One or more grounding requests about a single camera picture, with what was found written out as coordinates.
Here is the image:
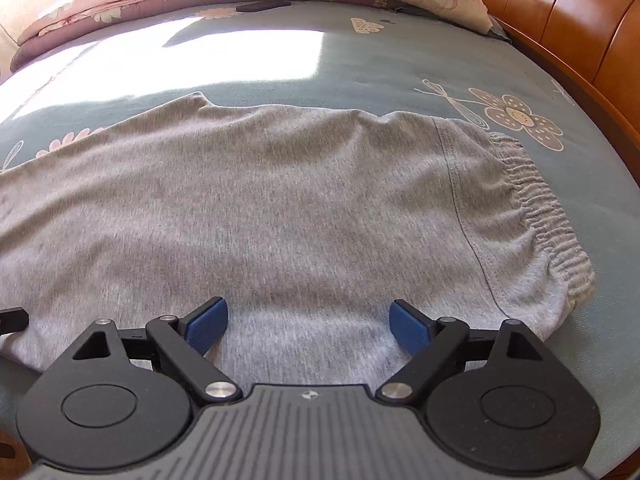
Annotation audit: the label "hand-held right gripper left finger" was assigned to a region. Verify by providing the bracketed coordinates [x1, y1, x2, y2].
[72, 296, 242, 404]

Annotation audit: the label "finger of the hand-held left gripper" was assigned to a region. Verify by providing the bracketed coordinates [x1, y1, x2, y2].
[0, 306, 29, 336]

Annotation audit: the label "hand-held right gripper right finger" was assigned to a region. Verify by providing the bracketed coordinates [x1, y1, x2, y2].
[375, 298, 544, 404]

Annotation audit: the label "grey drawstring sweatpants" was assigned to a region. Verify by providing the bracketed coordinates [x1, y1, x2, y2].
[0, 91, 597, 387]

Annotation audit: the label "blue floral bed sheet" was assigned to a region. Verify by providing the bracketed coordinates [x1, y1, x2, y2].
[0, 0, 640, 480]

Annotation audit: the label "black phone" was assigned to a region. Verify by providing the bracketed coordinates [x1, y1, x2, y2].
[235, 0, 292, 14]

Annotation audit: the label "wooden bed frame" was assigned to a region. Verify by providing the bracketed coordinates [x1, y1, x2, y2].
[450, 0, 640, 187]

